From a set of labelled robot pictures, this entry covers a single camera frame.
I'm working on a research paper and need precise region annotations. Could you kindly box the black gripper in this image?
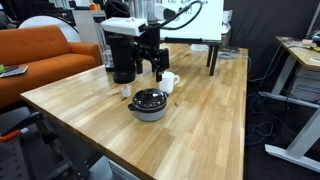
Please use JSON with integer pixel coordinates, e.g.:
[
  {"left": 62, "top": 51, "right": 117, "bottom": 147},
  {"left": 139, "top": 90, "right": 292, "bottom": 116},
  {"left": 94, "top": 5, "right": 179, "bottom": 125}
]
[{"left": 134, "top": 41, "right": 171, "bottom": 83}]

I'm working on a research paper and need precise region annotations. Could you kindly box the black pot lid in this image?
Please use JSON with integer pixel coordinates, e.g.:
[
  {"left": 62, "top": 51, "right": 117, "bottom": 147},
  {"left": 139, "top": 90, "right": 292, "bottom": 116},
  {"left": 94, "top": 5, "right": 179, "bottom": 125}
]
[{"left": 132, "top": 88, "right": 169, "bottom": 111}]

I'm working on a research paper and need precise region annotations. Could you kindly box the white ceramic mug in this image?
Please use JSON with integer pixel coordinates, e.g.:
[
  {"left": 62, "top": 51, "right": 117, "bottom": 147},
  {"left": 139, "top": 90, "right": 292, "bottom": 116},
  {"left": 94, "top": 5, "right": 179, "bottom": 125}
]
[{"left": 158, "top": 71, "right": 181, "bottom": 95}]

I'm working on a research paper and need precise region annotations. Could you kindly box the black coffee machine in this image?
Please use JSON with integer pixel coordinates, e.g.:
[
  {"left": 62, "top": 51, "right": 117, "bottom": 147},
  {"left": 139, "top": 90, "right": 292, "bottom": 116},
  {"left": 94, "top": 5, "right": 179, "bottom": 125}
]
[{"left": 102, "top": 0, "right": 148, "bottom": 85}]

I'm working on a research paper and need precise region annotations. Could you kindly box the small white coffee pod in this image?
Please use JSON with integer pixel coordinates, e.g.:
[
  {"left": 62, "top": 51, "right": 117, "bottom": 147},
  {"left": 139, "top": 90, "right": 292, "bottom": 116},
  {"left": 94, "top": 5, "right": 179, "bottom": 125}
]
[{"left": 120, "top": 84, "right": 132, "bottom": 98}]

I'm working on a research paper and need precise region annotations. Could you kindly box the black easel stand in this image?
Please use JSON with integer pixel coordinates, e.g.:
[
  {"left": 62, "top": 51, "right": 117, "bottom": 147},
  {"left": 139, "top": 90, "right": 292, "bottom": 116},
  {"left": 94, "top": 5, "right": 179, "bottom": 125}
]
[{"left": 148, "top": 36, "right": 223, "bottom": 77}]

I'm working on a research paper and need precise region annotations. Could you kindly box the white whiteboard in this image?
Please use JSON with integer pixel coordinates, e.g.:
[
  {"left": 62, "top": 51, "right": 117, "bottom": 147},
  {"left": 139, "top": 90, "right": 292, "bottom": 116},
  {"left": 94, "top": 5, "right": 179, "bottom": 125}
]
[{"left": 148, "top": 0, "right": 225, "bottom": 43}]

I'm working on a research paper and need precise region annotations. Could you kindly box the white shelf cabinet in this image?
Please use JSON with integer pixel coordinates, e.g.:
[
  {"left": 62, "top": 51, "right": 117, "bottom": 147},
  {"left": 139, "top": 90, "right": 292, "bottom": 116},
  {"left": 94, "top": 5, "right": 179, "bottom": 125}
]
[{"left": 72, "top": 9, "right": 108, "bottom": 64}]

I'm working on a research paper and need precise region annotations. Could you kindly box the orange container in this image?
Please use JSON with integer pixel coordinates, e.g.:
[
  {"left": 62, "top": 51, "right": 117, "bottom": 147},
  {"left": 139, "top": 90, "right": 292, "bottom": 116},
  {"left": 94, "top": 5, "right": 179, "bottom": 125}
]
[{"left": 89, "top": 3, "right": 102, "bottom": 12}]

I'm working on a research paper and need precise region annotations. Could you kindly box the white round tabletop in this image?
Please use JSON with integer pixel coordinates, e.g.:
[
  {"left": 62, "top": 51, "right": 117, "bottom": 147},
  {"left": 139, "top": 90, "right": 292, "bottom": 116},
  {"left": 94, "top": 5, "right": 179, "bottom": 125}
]
[{"left": 18, "top": 15, "right": 82, "bottom": 43}]

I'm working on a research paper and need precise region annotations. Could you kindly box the orange sofa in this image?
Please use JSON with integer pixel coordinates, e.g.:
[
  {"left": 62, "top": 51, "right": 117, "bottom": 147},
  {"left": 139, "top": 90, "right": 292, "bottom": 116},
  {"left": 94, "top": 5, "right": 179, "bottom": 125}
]
[{"left": 0, "top": 25, "right": 103, "bottom": 109}]

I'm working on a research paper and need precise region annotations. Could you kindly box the black curtain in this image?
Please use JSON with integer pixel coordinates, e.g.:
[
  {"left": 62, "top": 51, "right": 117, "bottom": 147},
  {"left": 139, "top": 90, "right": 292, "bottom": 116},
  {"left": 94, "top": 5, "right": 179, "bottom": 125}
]
[{"left": 223, "top": 0, "right": 320, "bottom": 88}]

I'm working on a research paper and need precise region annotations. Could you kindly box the grey tablet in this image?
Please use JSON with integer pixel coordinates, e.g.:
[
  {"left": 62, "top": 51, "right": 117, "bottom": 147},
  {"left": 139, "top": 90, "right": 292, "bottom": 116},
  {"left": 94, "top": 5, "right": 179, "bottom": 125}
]
[{"left": 0, "top": 65, "right": 30, "bottom": 79}]

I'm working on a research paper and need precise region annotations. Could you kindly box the black metal equipment cart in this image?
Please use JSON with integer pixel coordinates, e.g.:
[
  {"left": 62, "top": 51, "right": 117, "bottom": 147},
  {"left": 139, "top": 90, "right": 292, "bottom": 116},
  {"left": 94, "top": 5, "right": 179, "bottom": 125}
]
[{"left": 0, "top": 111, "right": 103, "bottom": 180}]

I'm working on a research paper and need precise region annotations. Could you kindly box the wooden desk with white legs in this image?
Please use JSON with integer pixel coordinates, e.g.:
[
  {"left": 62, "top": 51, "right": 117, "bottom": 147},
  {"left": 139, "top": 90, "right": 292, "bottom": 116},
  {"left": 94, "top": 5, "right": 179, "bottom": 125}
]
[{"left": 259, "top": 35, "right": 320, "bottom": 174}]

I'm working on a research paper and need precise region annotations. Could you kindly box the white box under desk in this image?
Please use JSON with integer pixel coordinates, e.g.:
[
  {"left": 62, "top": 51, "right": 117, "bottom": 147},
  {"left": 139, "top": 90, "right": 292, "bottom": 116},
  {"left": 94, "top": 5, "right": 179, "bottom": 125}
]
[{"left": 289, "top": 66, "right": 320, "bottom": 104}]

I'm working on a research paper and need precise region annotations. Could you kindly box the yellow tool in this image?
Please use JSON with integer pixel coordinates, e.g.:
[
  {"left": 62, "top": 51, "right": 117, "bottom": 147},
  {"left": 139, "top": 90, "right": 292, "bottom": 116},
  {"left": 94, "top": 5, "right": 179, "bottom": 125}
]
[{"left": 306, "top": 45, "right": 320, "bottom": 54}]

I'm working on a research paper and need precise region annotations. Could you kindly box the grey pot with black handles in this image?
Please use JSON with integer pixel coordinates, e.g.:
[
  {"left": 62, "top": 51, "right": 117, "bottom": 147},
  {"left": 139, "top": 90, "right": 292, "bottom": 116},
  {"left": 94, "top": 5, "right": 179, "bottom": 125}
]
[{"left": 127, "top": 94, "right": 170, "bottom": 123}]

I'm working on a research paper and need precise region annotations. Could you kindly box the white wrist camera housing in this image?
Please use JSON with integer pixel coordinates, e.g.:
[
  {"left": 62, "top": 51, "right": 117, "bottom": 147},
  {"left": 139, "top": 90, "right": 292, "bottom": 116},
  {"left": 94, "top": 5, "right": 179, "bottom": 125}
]
[{"left": 100, "top": 17, "right": 148, "bottom": 38}]

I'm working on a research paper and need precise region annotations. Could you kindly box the coiled grey cable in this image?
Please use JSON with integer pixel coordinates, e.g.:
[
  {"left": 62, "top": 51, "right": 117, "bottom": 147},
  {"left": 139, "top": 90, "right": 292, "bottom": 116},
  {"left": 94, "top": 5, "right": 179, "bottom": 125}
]
[{"left": 216, "top": 46, "right": 249, "bottom": 62}]

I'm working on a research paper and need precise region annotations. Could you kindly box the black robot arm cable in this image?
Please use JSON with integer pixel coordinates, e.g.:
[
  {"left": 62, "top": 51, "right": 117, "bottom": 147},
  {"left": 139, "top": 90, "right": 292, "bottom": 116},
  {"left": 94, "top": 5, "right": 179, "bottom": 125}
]
[{"left": 145, "top": 0, "right": 204, "bottom": 32}]

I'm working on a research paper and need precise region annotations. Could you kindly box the hanging blue cable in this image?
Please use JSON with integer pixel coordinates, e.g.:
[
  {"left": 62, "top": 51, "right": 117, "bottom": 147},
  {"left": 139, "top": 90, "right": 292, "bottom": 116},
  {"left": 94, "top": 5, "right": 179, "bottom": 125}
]
[{"left": 248, "top": 43, "right": 288, "bottom": 84}]

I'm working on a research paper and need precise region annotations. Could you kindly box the blue cable bundle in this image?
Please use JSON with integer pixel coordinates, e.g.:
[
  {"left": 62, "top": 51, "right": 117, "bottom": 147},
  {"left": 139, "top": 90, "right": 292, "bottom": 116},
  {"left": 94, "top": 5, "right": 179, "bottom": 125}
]
[{"left": 244, "top": 93, "right": 298, "bottom": 148}]

